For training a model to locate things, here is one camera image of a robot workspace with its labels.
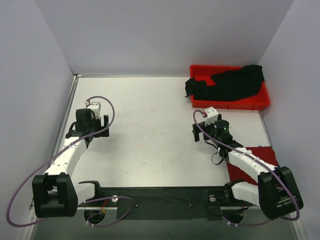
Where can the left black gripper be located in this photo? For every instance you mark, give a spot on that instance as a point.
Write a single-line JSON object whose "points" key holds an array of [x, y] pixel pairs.
{"points": [[100, 128]]}

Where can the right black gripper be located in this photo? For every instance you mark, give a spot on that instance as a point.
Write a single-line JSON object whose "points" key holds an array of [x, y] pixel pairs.
{"points": [[200, 128]]}

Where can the red t shirt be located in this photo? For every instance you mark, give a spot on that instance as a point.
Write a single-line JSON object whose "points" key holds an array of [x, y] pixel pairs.
{"points": [[265, 153]]}

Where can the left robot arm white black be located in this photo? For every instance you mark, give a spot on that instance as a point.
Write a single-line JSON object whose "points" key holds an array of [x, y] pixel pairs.
{"points": [[54, 192]]}

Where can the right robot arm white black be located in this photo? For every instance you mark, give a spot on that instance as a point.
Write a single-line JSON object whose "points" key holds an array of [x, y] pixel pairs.
{"points": [[275, 190]]}

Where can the black t shirt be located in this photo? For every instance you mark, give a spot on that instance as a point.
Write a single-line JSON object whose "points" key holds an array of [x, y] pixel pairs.
{"points": [[229, 86]]}

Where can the red plastic bin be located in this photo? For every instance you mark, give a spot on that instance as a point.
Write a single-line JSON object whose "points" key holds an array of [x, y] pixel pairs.
{"points": [[257, 102]]}

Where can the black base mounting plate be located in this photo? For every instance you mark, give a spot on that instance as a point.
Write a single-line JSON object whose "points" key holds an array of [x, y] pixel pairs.
{"points": [[168, 203]]}

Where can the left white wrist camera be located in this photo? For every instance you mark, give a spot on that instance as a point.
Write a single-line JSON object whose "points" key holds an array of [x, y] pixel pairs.
{"points": [[95, 107]]}

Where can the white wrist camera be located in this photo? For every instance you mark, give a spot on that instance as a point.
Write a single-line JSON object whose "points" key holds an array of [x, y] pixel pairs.
{"points": [[211, 115], [95, 107]]}

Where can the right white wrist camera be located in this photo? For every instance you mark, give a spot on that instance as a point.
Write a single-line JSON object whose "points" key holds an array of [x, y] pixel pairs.
{"points": [[211, 115]]}

